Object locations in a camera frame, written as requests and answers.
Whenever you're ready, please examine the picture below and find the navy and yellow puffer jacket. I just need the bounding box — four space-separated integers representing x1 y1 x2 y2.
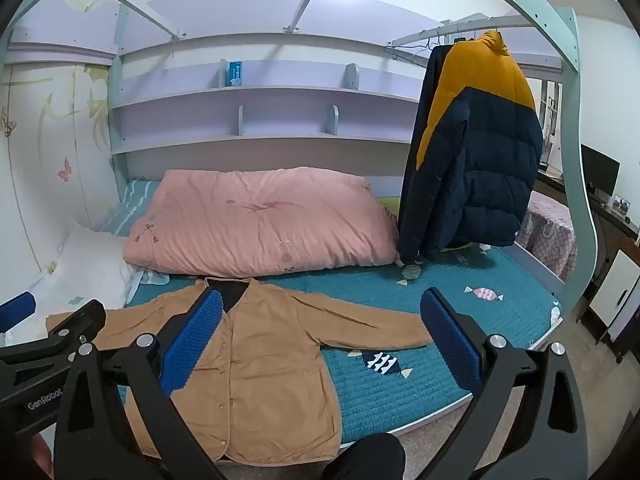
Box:
415 30 544 251

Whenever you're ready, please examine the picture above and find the person's leg in dark pants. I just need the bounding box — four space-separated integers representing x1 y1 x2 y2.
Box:
322 432 406 480

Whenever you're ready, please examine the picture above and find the white clothes rail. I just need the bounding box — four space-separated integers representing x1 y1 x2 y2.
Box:
385 12 501 56

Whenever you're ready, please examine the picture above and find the pink patterned cloth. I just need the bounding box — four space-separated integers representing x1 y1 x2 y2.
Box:
515 190 578 283

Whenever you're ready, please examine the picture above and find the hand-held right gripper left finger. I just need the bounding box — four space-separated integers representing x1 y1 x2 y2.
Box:
54 287 231 480

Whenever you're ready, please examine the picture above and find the mint green bed frame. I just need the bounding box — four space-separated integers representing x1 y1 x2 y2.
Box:
0 0 601 356

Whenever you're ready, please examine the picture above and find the teal quilted bed mat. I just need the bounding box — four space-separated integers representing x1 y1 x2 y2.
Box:
122 245 563 443

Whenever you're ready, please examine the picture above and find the teal striped sheet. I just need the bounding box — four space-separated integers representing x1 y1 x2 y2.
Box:
100 179 161 236

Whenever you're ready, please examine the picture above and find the pink quilt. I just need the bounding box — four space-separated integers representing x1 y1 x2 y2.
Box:
123 167 401 278

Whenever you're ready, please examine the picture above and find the dark navy coat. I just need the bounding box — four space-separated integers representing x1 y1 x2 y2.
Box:
397 45 451 263

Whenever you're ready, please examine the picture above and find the white cabinet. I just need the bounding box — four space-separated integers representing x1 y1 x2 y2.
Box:
590 247 640 346

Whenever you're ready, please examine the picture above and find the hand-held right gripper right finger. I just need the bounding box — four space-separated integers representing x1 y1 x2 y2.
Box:
420 287 588 480

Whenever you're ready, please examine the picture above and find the tan button-up jacket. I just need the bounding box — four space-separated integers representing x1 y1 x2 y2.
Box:
46 277 435 463

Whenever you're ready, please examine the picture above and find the dark desk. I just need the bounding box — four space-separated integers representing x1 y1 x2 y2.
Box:
540 170 640 241

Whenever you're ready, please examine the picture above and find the lilac wall shelf unit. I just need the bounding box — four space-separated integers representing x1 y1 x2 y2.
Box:
107 35 426 157

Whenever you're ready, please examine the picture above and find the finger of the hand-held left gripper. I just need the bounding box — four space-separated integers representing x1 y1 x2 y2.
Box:
0 292 37 333
47 300 106 356

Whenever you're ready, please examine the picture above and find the black monitor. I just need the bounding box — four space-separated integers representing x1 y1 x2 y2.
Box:
580 144 621 198

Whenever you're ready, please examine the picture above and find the white pillow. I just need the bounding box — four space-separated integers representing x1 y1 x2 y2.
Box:
0 220 138 346

